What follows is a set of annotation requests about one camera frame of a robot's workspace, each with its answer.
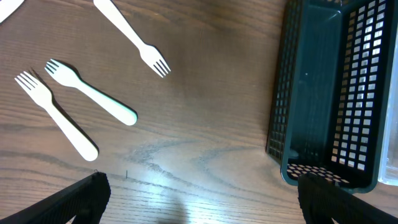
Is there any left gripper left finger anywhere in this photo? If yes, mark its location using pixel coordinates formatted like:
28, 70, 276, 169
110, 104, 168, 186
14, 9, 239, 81
1, 172, 111, 224

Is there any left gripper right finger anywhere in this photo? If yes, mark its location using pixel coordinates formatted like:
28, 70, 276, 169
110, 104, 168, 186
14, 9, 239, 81
298, 173, 397, 224

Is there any clear white perforated basket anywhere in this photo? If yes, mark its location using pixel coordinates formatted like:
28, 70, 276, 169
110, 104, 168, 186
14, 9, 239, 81
378, 37, 397, 187

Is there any white fork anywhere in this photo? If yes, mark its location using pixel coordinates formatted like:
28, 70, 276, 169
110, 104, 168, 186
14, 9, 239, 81
15, 72, 99, 161
93, 0, 171, 78

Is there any dark green plastic basket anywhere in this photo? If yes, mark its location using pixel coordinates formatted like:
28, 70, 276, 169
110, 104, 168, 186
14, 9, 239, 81
266, 0, 397, 194

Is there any white fork mint edge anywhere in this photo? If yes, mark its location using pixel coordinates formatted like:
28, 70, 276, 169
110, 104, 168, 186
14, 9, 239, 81
45, 59, 137, 126

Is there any white spoon far left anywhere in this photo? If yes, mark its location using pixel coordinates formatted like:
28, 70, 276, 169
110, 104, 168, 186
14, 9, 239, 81
0, 0, 24, 23

